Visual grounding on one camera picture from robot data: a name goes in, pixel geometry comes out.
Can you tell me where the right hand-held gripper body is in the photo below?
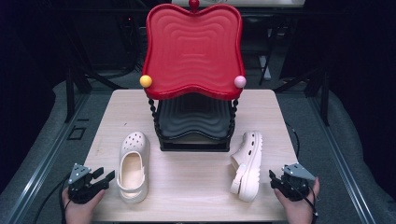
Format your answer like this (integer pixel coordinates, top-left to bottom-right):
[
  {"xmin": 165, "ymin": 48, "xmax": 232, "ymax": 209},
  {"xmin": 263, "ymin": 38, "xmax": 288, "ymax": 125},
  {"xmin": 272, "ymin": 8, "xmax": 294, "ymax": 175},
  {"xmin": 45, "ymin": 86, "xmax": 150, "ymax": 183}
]
[{"xmin": 277, "ymin": 162, "xmax": 317, "ymax": 203}]

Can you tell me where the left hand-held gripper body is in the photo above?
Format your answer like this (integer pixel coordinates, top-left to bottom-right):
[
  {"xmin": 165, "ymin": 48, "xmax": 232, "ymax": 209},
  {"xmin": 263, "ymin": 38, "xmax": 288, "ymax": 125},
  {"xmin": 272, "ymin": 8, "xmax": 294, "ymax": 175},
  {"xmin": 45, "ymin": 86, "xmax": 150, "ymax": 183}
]
[{"xmin": 67, "ymin": 163, "xmax": 110, "ymax": 205}]

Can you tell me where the cream white clog shoe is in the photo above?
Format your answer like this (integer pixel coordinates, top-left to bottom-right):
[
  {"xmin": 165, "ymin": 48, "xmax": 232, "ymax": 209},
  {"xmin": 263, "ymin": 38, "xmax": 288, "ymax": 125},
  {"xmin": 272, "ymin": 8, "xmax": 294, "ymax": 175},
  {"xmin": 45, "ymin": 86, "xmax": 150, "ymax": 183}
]
[
  {"xmin": 116, "ymin": 131, "xmax": 151, "ymax": 204},
  {"xmin": 229, "ymin": 130, "xmax": 264, "ymax": 203}
]

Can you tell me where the red and black shoe rack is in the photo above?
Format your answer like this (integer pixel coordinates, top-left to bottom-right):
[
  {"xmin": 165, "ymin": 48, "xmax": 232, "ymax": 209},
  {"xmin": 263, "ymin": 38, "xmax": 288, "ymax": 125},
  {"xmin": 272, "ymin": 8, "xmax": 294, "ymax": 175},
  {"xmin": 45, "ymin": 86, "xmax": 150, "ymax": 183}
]
[{"xmin": 139, "ymin": 0, "xmax": 248, "ymax": 153}]

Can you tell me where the person's left hand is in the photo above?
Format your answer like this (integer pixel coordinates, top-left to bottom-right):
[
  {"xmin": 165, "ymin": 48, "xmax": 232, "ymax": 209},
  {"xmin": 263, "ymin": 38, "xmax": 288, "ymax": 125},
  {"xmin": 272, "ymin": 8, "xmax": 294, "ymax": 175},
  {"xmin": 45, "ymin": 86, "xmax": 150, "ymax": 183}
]
[{"xmin": 61, "ymin": 186, "xmax": 106, "ymax": 224}]

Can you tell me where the person's right hand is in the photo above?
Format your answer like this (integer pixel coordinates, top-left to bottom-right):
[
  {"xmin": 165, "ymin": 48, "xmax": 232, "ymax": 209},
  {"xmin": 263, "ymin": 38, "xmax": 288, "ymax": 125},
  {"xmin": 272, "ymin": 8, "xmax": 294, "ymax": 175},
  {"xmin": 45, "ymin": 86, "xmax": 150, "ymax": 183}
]
[{"xmin": 274, "ymin": 176, "xmax": 321, "ymax": 224}]

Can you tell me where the black metal stand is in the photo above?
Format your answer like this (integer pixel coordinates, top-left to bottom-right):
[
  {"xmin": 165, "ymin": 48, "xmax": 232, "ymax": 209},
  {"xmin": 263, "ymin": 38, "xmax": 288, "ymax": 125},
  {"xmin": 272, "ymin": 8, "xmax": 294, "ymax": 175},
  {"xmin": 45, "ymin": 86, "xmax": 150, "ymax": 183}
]
[
  {"xmin": 274, "ymin": 66, "xmax": 332, "ymax": 127},
  {"xmin": 64, "ymin": 66, "xmax": 127, "ymax": 123}
]

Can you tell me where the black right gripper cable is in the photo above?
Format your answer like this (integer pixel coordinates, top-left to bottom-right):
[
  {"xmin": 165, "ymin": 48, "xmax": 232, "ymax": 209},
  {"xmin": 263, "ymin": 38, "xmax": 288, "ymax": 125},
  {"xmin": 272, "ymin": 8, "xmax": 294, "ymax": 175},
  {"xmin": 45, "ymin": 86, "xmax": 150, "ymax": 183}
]
[{"xmin": 303, "ymin": 186, "xmax": 319, "ymax": 224}]

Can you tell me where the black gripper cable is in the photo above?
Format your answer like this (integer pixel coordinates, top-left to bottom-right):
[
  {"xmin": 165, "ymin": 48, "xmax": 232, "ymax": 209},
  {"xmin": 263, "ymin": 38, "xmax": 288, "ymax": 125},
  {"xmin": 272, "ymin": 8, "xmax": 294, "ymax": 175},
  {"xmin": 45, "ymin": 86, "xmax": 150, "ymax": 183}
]
[
  {"xmin": 303, "ymin": 186, "xmax": 319, "ymax": 224},
  {"xmin": 32, "ymin": 175, "xmax": 72, "ymax": 224}
]

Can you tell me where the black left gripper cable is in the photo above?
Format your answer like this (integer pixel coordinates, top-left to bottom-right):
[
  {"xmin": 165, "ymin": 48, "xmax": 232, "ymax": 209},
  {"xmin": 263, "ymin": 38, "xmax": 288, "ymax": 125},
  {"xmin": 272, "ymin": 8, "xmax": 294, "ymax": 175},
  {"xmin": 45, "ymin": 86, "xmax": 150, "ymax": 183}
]
[{"xmin": 32, "ymin": 175, "xmax": 72, "ymax": 224}]

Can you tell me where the thin black cable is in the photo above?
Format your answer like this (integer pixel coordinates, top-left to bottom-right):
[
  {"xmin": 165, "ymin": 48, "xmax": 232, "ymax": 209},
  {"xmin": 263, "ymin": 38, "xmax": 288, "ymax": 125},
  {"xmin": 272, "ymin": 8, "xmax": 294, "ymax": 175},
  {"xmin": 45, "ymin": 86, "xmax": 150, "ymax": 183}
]
[{"xmin": 285, "ymin": 121, "xmax": 302, "ymax": 160}]

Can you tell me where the grey metal floor rail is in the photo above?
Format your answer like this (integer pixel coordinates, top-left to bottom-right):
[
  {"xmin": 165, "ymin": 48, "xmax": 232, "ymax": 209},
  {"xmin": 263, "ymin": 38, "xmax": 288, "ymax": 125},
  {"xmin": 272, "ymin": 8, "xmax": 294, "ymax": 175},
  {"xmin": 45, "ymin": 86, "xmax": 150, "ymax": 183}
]
[
  {"xmin": 4, "ymin": 92, "xmax": 92, "ymax": 224},
  {"xmin": 306, "ymin": 94, "xmax": 376, "ymax": 224}
]

